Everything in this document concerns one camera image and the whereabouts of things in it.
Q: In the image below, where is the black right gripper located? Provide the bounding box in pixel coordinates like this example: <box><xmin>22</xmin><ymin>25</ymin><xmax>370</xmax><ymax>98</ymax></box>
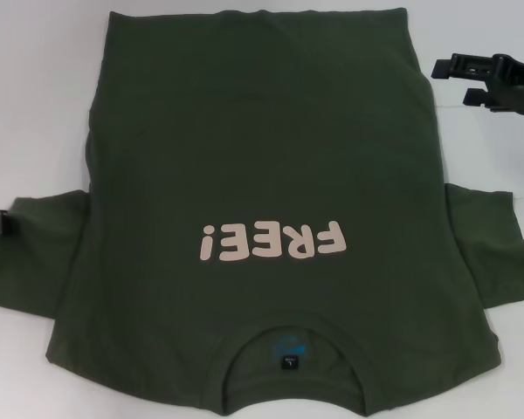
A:
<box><xmin>431</xmin><ymin>52</ymin><xmax>524</xmax><ymax>118</ymax></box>

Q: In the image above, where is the dark green FREE T-shirt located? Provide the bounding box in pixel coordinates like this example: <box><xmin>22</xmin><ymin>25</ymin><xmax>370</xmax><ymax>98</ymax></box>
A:
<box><xmin>0</xmin><ymin>6</ymin><xmax>524</xmax><ymax>419</ymax></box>

